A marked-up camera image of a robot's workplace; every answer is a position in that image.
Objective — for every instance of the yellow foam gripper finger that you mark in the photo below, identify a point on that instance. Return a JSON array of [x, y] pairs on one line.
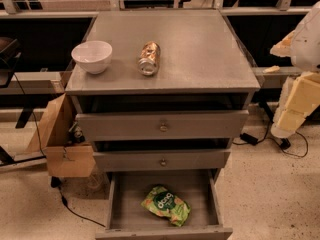
[[289, 120], [304, 96]]

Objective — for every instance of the green rice chip bag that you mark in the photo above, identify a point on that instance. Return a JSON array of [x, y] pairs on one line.
[[165, 204]]

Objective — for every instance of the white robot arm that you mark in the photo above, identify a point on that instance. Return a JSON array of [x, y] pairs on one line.
[[303, 47]]

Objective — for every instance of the grey top drawer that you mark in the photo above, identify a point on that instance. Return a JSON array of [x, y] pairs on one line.
[[145, 125]]

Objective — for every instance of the grey drawer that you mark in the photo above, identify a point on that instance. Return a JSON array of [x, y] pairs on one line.
[[128, 220], [150, 160], [145, 125]]

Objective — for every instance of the grey middle drawer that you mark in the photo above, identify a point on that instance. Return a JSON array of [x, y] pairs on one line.
[[150, 160]]

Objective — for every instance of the grey drawer cabinet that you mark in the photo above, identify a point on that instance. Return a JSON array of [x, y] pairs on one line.
[[201, 69]]

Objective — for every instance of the brass top drawer knob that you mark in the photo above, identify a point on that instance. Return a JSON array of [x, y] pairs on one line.
[[163, 127]]

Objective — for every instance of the brass drawer knob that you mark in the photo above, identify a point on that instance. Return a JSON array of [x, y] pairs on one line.
[[163, 127], [163, 162]]

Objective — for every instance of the brass middle drawer knob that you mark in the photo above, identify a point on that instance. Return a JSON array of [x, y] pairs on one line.
[[163, 162]]

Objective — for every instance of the grey bottom drawer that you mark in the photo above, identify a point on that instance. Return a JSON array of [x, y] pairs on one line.
[[128, 220]]

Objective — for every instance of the yellow foam scrap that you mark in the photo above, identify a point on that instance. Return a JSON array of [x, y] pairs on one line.
[[272, 69]]

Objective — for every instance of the gold soda can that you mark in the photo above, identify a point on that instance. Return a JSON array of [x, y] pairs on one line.
[[149, 59]]

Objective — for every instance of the white ceramic bowl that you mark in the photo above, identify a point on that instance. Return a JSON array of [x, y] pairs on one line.
[[93, 56]]

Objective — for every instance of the brown cardboard box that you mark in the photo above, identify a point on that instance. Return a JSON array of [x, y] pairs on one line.
[[52, 137]]

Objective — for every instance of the black power adapter with cable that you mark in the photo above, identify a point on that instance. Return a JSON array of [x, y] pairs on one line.
[[283, 144]]

